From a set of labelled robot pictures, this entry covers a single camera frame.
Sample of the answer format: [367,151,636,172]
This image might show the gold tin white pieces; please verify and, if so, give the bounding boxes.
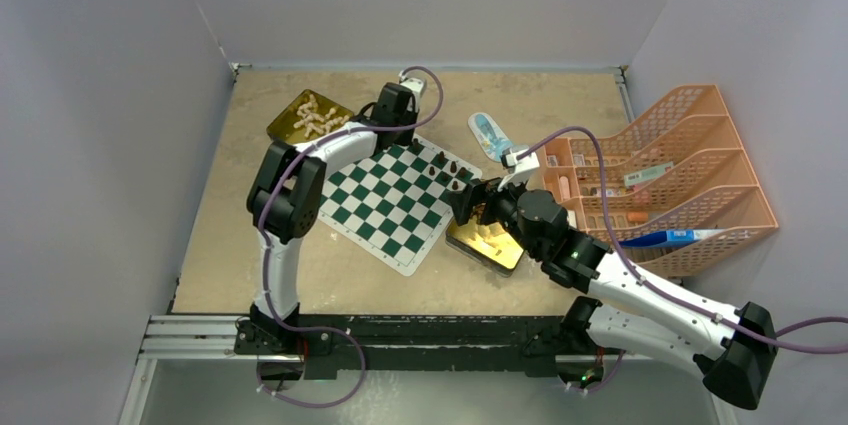
[266,89,354,144]

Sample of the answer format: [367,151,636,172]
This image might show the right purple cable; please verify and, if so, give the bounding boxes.
[516,125,848,356]

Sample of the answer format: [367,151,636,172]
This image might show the white label card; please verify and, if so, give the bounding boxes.
[623,161,674,188]

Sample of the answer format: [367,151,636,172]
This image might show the gold tin brown pieces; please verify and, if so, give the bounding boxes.
[445,219,524,277]

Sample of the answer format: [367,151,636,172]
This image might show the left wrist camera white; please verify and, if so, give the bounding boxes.
[398,77,427,106]

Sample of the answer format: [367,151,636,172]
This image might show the green white chess mat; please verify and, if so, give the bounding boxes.
[319,135,482,277]

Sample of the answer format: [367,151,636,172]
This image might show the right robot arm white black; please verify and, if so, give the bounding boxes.
[446,179,777,410]

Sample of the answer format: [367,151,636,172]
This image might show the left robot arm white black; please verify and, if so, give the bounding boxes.
[234,78,426,355]

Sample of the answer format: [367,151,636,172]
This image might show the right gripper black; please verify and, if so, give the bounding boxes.
[446,170,543,260]

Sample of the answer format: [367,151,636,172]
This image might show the peach plastic file organizer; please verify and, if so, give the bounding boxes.
[537,85,778,278]

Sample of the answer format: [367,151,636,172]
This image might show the blue box in organizer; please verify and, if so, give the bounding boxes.
[620,229,724,248]

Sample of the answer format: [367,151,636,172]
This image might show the white chess pieces pile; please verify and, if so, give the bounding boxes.
[293,93,353,139]

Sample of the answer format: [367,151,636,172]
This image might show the blue white packaged item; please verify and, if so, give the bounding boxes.
[467,112,513,162]

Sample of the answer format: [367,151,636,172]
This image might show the black metal base frame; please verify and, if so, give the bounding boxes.
[234,314,618,388]

